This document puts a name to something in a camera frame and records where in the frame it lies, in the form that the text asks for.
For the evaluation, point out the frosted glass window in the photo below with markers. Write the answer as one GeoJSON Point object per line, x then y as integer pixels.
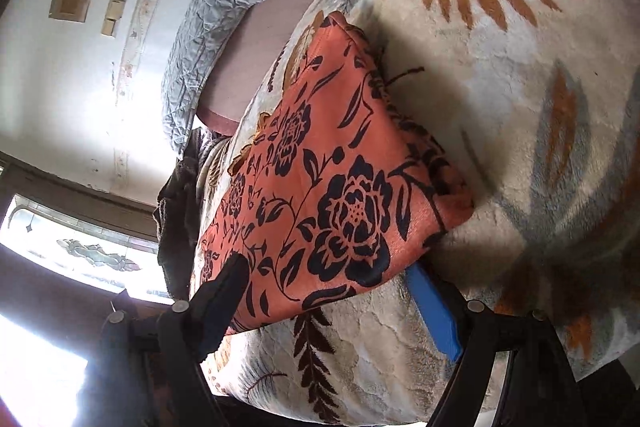
{"type": "Point", "coordinates": [85, 252]}

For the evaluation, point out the grey quilted pillow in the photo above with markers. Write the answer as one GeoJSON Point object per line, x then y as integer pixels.
{"type": "Point", "coordinates": [205, 52]}

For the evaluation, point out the cream leaf-print blanket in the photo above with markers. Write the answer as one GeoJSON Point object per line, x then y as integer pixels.
{"type": "Point", "coordinates": [500, 107]}

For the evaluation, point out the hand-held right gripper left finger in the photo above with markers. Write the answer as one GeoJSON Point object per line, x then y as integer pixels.
{"type": "Point", "coordinates": [225, 302]}

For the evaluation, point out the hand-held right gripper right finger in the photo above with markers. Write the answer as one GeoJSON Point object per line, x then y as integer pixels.
{"type": "Point", "coordinates": [435, 312]}

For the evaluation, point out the orange floral blouse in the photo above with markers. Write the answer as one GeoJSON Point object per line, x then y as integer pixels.
{"type": "Point", "coordinates": [330, 187]}

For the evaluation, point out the dark brown garment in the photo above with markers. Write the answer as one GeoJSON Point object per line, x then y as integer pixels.
{"type": "Point", "coordinates": [177, 227]}

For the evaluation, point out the pink sofa backrest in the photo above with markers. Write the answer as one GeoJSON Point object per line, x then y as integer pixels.
{"type": "Point", "coordinates": [270, 27]}

